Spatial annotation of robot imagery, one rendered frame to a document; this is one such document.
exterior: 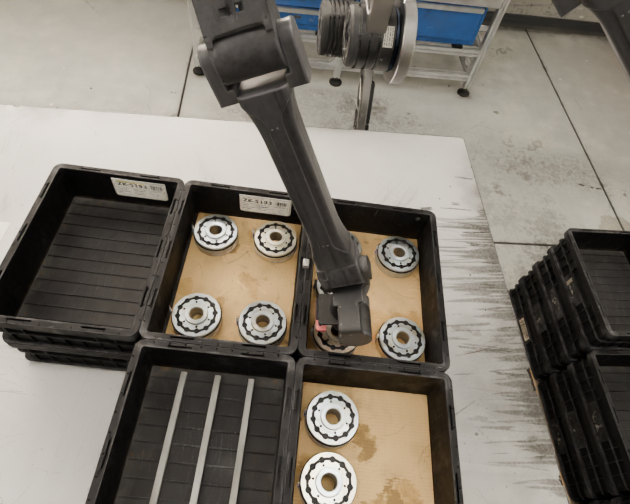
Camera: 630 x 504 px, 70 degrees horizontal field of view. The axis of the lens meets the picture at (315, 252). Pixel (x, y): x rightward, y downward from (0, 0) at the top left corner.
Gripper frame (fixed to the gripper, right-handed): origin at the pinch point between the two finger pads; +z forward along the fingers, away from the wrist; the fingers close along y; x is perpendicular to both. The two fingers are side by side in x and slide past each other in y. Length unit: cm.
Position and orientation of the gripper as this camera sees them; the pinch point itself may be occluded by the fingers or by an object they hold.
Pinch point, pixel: (337, 328)
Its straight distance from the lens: 97.7
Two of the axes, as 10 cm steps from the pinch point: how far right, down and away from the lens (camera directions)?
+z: -1.1, 5.5, 8.3
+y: 9.9, 0.5, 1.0
